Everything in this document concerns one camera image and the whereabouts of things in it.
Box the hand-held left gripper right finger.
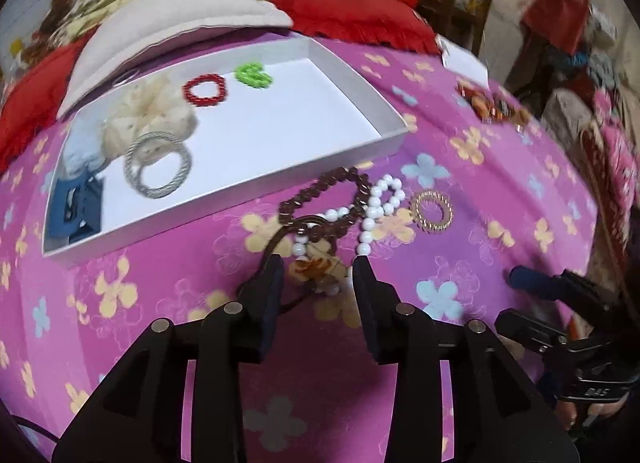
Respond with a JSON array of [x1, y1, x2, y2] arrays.
[[351, 255, 581, 463]]

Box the dark brown cord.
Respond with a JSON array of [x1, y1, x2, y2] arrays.
[[235, 215, 331, 314]]

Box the amber flower pendant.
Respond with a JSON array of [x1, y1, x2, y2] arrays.
[[295, 255, 346, 294]]

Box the pink patterned blanket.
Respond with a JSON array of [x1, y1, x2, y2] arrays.
[[585, 88, 640, 244]]

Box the white card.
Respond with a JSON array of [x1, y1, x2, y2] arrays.
[[440, 38, 490, 88]]

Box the red bead bracelet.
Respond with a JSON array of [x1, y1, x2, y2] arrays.
[[182, 74, 228, 106]]

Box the white pearl necklace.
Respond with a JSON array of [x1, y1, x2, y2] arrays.
[[292, 178, 407, 256]]

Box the green bead bracelet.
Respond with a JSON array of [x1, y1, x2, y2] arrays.
[[235, 63, 274, 90]]

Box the cream fluffy scrunchie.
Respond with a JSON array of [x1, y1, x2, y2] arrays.
[[101, 79, 199, 160]]

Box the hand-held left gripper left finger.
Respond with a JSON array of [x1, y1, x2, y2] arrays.
[[51, 253, 286, 463]]

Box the light blue fluffy scrunchie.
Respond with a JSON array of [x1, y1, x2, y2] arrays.
[[64, 135, 108, 178]]

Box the gold coil hair tie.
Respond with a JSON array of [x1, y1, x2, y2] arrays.
[[410, 190, 455, 233]]

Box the black cable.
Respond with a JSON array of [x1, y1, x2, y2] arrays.
[[12, 413, 61, 444]]

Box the white cushion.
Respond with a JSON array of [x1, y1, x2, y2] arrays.
[[57, 0, 295, 118]]

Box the blue hair clip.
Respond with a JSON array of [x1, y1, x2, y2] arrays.
[[47, 175, 106, 244]]

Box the person's right hand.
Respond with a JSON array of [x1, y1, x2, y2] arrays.
[[557, 399, 628, 431]]

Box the brown bead bracelet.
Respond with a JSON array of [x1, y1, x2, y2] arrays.
[[278, 167, 373, 244]]

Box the silver rope bracelet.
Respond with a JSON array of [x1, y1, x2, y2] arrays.
[[123, 131, 193, 200]]

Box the red fringed pillow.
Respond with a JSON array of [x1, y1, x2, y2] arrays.
[[270, 0, 443, 54]]

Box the red cloth bag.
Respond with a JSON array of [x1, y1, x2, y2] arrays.
[[522, 0, 593, 56]]

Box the white cardboard box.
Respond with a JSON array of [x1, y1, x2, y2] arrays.
[[42, 37, 406, 269]]

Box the cluster of brown hair clips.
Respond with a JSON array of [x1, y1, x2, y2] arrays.
[[457, 83, 533, 131]]

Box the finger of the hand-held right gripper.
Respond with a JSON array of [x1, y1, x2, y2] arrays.
[[495, 309, 571, 356], [509, 265, 626, 329]]

